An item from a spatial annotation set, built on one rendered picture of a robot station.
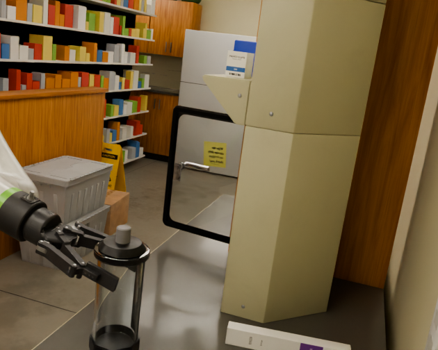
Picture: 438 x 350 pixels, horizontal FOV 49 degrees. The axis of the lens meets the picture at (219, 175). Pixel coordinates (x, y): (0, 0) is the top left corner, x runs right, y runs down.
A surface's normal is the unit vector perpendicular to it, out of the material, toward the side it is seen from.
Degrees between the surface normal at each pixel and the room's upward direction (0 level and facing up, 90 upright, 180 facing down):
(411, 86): 90
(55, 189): 96
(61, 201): 96
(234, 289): 90
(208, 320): 0
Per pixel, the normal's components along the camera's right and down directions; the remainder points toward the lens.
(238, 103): -0.30, 0.20
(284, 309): 0.46, 0.27
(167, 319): 0.12, -0.96
